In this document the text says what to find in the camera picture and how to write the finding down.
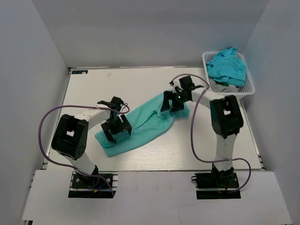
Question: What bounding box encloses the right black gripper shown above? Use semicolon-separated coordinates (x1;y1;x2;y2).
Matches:
161;90;189;112

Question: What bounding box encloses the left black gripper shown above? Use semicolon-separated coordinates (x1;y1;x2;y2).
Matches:
101;114;132;143

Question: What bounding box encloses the teal green t shirt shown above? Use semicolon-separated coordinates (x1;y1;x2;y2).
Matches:
95;93;190;157

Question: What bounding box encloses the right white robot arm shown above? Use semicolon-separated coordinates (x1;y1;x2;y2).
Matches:
160;74;244;187

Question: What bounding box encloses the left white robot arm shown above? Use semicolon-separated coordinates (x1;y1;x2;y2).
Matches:
51;97;132;187

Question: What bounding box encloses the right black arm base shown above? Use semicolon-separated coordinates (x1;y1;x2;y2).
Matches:
191;172;241;200

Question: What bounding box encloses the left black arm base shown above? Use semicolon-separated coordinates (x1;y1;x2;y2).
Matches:
68;172;118;199

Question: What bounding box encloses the grey cloth in basket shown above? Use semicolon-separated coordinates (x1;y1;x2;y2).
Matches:
209;79;239;93

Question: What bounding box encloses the blue t shirt in basket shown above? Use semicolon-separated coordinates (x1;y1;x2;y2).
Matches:
206;47;247;87

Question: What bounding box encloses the blue label sticker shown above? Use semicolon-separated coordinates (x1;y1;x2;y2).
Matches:
71;70;88;75

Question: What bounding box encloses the white plastic basket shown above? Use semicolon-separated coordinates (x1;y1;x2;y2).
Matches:
202;51;255;99

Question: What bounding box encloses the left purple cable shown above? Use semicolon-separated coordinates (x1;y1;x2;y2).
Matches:
38;103;131;196

